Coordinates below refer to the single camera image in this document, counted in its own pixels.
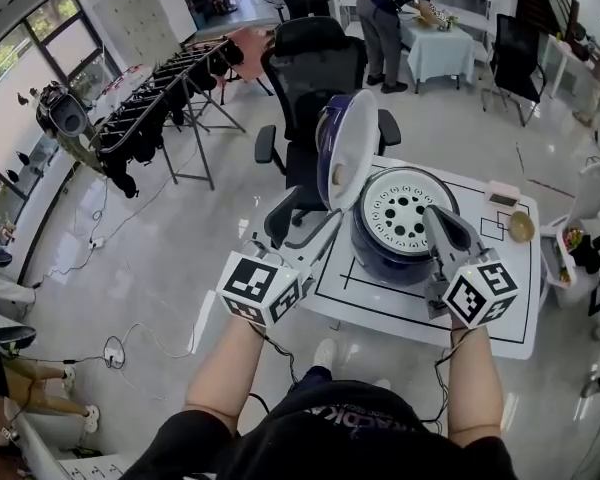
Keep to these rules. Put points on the white perforated steamer tray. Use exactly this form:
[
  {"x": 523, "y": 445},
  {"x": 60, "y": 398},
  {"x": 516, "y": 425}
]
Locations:
[{"x": 406, "y": 216}]

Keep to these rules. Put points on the brown wooden board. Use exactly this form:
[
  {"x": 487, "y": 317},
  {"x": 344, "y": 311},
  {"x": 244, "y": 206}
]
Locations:
[{"x": 575, "y": 13}]

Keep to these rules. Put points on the person's left white shoe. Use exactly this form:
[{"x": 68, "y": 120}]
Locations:
[{"x": 325, "y": 353}]

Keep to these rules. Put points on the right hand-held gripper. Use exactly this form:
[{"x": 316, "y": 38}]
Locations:
[{"x": 480, "y": 293}]

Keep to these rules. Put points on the person's right white shoe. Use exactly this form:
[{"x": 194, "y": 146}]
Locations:
[{"x": 382, "y": 383}]

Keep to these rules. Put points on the dark-framed window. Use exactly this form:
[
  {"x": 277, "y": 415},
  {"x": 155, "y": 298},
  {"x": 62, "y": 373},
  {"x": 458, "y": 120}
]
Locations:
[{"x": 10, "y": 63}]

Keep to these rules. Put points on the pink digital clock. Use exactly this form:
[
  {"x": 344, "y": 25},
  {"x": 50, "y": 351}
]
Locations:
[{"x": 502, "y": 190}]

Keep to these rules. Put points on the colourful toys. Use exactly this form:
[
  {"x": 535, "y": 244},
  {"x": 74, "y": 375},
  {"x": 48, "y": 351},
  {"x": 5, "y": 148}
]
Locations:
[{"x": 572, "y": 238}]

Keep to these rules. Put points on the white rectangular table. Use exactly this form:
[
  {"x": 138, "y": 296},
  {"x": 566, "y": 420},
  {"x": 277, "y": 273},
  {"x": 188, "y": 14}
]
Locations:
[{"x": 562, "y": 58}]

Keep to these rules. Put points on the large black mesh office chair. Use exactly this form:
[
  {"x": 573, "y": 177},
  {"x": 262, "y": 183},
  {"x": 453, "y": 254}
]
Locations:
[{"x": 320, "y": 63}]

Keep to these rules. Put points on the person's black shirt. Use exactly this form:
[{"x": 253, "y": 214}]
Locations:
[{"x": 330, "y": 448}]

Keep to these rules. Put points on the black bag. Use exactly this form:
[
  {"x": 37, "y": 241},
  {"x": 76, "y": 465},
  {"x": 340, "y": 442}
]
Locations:
[{"x": 587, "y": 255}]

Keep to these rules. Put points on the dark round pot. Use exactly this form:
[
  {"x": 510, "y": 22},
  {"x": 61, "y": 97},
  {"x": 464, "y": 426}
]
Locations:
[{"x": 580, "y": 33}]

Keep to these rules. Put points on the table with pale green cloth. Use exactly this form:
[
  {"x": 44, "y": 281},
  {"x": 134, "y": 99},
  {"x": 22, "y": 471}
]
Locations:
[{"x": 440, "y": 53}]

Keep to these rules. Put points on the white power strip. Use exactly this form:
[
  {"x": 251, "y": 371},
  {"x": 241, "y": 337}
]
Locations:
[
  {"x": 97, "y": 242},
  {"x": 113, "y": 358}
]

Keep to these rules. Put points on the beige bowl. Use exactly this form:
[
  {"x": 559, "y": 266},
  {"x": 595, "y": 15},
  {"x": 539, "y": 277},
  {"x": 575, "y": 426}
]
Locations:
[{"x": 522, "y": 227}]

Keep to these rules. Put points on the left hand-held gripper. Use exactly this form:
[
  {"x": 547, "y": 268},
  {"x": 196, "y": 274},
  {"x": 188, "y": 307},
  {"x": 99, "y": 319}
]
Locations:
[{"x": 255, "y": 288}]

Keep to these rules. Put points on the black cantilever visitor chair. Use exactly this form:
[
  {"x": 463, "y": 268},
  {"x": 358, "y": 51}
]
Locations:
[{"x": 515, "y": 53}]

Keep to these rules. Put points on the person's dark trousers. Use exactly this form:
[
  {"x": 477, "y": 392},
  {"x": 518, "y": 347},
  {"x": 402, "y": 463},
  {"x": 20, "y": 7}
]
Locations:
[{"x": 315, "y": 375}]

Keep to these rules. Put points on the dark blue rice cooker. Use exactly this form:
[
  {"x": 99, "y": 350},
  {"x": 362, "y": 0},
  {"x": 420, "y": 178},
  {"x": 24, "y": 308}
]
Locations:
[{"x": 350, "y": 158}]

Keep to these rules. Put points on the white plastic chair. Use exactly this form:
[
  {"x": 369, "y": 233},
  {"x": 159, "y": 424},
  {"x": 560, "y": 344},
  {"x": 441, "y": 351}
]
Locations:
[{"x": 595, "y": 188}]

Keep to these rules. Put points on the person's left forearm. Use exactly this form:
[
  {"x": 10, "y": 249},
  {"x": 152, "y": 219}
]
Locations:
[{"x": 225, "y": 378}]

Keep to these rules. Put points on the person's right forearm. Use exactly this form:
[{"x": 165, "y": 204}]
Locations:
[{"x": 475, "y": 388}]

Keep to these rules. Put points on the white locker cabinet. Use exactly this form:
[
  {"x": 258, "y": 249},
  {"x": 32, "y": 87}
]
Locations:
[{"x": 135, "y": 23}]

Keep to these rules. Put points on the person's white shoe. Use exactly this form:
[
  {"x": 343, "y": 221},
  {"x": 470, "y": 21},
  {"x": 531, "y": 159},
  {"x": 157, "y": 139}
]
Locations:
[
  {"x": 382, "y": 383},
  {"x": 325, "y": 353}
]

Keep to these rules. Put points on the metal rack with black gear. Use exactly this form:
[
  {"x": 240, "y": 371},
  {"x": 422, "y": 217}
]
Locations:
[{"x": 145, "y": 118}]

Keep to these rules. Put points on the pink cloth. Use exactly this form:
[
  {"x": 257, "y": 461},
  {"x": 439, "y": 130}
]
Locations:
[{"x": 250, "y": 58}]

